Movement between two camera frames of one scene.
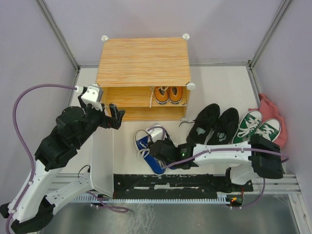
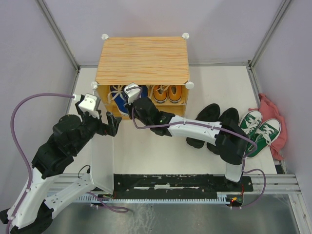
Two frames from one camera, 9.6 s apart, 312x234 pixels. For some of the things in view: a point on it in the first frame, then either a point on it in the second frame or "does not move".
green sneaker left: (247, 126) does not move
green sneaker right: (269, 129) does not move
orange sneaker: (175, 94) does not move
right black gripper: (161, 141) -> (129, 108)
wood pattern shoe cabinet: (145, 78) does not move
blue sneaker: (161, 166) -> (144, 91)
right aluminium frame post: (283, 6) does not move
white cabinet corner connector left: (104, 38) does not move
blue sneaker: (142, 141) -> (117, 94)
